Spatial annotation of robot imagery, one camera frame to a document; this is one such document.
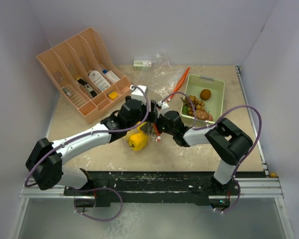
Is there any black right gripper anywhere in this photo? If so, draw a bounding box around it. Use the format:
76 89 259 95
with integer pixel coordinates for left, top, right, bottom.
141 112 175 136

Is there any clear zip bag brown food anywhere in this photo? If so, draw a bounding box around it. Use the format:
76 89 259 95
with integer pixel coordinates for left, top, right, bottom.
139 52 187 101

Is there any fake brown grape bunch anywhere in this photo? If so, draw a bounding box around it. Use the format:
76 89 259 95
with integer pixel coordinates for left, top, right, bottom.
181 96 205 116

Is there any brown fake kiwi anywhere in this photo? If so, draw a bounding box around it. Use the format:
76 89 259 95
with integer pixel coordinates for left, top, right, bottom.
200 89 211 101

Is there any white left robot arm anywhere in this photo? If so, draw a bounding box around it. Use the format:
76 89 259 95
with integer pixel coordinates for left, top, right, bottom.
25 97 157 195

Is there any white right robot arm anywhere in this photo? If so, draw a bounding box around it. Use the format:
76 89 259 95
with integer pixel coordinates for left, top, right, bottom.
156 111 253 195

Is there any yellow fake lemon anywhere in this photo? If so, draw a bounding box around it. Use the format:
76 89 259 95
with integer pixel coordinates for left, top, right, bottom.
137 122 149 134

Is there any yellow fake pepper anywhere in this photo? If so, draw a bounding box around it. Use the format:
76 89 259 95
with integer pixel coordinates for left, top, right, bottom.
128 132 148 151

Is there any beige fake mushroom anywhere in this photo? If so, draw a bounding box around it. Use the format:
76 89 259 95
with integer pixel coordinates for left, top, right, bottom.
195 110 209 120

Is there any yellow item in organizer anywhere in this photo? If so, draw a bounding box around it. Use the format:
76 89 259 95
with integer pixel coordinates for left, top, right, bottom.
108 91 119 101

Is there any small green white box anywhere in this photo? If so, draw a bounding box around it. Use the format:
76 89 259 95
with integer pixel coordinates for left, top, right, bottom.
133 60 152 70

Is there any green perforated plastic basket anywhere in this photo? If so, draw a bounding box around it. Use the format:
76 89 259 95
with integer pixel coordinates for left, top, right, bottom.
180 74 225 127

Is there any white blue cap tube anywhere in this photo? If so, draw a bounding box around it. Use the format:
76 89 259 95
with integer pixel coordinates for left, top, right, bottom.
102 69 120 83

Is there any white lotion bottle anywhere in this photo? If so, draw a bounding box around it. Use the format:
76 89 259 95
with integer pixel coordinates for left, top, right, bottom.
89 70 111 91

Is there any black yellow tool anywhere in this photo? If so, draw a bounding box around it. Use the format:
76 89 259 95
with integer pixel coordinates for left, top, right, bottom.
77 78 97 99

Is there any pink plastic file organizer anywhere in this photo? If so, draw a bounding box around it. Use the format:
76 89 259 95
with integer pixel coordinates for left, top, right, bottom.
37 27 131 123

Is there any small clear vial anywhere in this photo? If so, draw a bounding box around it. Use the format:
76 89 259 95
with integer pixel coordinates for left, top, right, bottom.
62 86 72 97

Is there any small loose brown grape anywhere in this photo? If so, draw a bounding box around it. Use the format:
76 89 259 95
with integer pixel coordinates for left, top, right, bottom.
269 172 277 178

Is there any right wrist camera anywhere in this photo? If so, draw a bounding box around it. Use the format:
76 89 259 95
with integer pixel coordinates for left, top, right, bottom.
156 101 169 117

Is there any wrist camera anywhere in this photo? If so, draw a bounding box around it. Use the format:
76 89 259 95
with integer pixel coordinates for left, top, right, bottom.
130 85 148 104
156 101 169 117

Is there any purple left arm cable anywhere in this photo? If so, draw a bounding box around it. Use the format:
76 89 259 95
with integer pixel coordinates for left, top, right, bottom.
24 85 150 188

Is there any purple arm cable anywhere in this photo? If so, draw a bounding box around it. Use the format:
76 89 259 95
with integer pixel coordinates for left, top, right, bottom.
24 85 150 188
161 92 263 214

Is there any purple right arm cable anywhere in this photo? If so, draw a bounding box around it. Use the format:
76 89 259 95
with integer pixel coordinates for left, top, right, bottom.
161 92 263 214

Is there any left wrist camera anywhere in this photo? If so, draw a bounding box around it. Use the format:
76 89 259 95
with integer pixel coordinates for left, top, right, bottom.
130 85 148 104

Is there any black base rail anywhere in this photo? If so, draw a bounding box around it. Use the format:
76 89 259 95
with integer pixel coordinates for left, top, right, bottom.
64 171 240 207

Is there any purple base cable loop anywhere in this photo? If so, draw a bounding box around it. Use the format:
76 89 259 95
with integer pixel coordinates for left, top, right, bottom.
73 185 124 221

